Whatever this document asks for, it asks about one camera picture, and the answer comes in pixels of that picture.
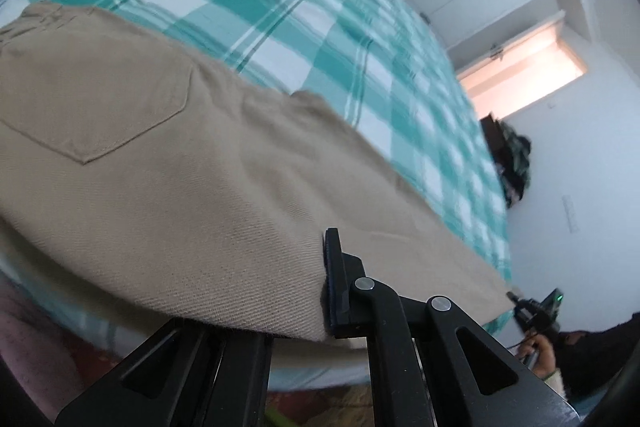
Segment beige khaki pants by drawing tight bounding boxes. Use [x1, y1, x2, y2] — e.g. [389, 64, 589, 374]
[1, 3, 509, 343]

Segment dark clothes pile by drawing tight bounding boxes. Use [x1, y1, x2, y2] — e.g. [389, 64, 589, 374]
[480, 114, 532, 208]

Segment person's right hand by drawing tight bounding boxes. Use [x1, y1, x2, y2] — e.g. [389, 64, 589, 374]
[516, 334, 556, 379]

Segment pink fleece clothing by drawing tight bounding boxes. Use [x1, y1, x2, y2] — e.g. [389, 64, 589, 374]
[1, 279, 85, 421]

